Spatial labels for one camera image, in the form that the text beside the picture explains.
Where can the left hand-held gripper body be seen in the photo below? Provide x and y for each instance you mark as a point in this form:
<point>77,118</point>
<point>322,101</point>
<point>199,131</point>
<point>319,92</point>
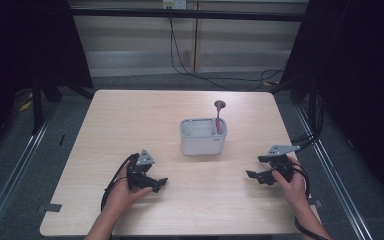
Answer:
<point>138,176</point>

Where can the white wall socket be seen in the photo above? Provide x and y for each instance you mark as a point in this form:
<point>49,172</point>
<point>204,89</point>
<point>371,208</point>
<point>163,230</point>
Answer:
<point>175,4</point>

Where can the person's left hand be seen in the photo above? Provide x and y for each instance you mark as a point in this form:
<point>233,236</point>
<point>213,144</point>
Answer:
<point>121,196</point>

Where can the black metal stand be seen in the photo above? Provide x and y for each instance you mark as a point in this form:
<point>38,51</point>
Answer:
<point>36,110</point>

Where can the yellow tape strip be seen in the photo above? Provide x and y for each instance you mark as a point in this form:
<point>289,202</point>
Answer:
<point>26,105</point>

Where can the person's right hand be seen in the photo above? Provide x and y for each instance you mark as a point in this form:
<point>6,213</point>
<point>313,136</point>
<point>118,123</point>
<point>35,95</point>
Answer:
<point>295,190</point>

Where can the white plastic holder box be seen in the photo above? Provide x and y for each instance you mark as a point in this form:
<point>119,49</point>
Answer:
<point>201,141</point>

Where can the black horizontal bar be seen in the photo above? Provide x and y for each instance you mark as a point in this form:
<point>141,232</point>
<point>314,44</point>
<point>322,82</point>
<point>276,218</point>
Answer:
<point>186,14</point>

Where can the black curtain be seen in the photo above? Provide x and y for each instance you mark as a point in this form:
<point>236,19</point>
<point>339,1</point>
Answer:
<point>360,83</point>
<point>20,50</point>

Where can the metal floor rail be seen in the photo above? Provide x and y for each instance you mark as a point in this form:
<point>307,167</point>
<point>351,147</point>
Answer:
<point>10,186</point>
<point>333,173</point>

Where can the grey tape piece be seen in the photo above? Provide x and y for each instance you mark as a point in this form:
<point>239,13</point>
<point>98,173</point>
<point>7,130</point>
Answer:
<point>316,203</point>
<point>49,208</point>

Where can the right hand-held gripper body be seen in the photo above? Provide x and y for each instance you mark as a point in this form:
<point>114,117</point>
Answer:
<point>281,165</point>

